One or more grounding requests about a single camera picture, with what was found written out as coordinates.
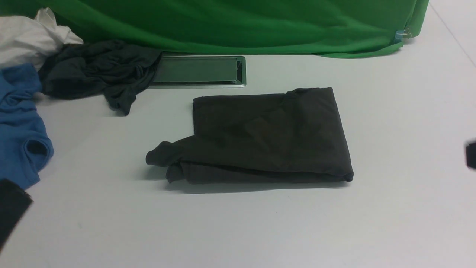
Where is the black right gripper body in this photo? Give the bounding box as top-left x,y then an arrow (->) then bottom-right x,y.
466,142 -> 476,170

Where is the dark gray long-sleeve shirt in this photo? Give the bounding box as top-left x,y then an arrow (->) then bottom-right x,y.
146,87 -> 354,184

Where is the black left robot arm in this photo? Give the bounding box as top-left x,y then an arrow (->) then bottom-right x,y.
0,178 -> 33,250

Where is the dark teal crumpled shirt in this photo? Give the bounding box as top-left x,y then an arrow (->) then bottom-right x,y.
38,40 -> 162,116

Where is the blue crumpled shirt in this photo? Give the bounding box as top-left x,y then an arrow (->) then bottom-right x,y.
0,63 -> 54,190

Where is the white crumpled shirt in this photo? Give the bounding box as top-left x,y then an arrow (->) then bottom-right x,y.
0,7 -> 84,70

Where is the blue binder clip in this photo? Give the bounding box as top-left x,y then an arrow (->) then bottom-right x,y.
394,28 -> 412,44

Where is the green backdrop cloth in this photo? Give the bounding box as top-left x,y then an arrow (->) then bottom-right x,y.
1,0 -> 429,59

